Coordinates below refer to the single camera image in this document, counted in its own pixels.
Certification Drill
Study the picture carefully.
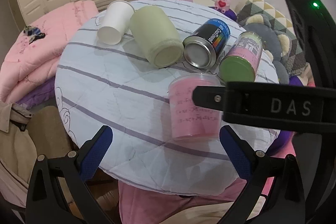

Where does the purple pillow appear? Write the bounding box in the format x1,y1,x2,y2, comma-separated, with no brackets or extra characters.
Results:
217,9,237,22

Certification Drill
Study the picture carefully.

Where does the white paper cup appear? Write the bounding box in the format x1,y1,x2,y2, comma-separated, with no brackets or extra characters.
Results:
97,0,135,45

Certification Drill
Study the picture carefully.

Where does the grey dinosaur plush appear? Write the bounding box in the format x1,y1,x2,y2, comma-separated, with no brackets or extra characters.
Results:
240,14,306,84

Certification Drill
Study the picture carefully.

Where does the pink folded quilt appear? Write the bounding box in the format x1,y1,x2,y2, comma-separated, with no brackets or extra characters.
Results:
1,0,98,103

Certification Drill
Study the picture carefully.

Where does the pale green felt cup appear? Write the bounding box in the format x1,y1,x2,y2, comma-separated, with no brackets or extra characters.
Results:
129,6,184,68

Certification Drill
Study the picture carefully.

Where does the beige jacket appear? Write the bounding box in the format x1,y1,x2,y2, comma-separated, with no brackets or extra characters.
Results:
1,102,37,207

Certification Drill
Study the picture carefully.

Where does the pink translucent plastic cup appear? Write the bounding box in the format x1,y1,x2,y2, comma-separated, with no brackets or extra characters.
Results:
168,73,222,141

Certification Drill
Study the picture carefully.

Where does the dark small toy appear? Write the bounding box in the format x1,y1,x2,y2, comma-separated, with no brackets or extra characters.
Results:
23,26,46,44

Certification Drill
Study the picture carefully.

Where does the pink blanket under table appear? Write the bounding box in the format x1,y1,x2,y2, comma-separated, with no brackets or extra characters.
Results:
118,178,247,223

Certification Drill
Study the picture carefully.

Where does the triangle patterned pillow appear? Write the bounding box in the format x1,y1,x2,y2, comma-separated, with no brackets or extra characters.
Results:
236,0,306,57

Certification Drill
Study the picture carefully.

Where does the green lid pink can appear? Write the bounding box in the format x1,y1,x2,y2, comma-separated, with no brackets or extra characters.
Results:
219,31,263,83

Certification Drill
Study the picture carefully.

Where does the striped white tablecloth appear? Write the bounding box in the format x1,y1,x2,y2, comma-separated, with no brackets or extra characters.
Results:
54,0,280,196

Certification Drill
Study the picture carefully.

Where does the pink bunny plush right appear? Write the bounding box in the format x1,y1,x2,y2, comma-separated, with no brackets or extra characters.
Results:
215,0,231,14

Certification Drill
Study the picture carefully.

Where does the blue black can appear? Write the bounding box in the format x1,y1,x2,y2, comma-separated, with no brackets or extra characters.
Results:
183,18,231,70

